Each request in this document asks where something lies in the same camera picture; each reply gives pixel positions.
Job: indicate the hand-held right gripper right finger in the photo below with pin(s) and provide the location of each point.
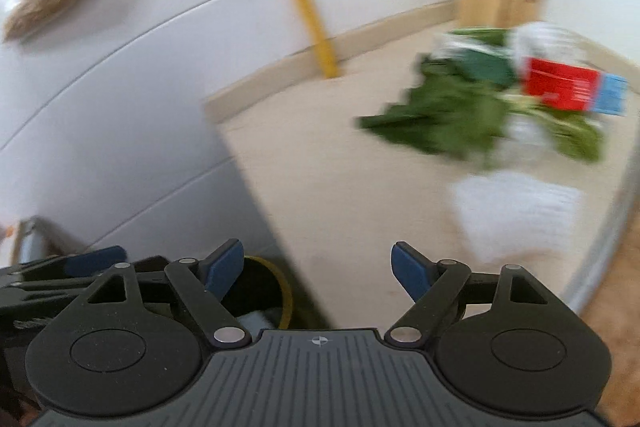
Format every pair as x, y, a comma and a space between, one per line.
407, 272

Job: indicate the green lettuce leaf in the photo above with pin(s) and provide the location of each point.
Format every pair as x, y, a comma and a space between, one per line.
445, 112

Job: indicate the white crumpled paper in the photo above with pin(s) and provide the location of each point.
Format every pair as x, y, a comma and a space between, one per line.
260, 319

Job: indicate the clear plastic wrapper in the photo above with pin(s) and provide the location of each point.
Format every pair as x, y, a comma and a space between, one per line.
545, 39

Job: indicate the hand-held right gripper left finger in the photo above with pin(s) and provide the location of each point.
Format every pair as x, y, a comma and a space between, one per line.
225, 268

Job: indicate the red and blue carton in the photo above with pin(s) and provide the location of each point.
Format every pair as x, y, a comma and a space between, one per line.
560, 84

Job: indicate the green and white carton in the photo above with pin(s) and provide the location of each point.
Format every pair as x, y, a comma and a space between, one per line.
487, 64

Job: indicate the brown wooden board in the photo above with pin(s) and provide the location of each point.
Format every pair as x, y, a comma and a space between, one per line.
620, 347

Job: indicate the black yellow-rimmed trash bin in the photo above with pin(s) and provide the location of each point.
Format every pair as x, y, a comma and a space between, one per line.
260, 287

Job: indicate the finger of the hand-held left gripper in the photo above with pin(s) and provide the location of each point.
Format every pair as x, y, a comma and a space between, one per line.
45, 293
95, 259

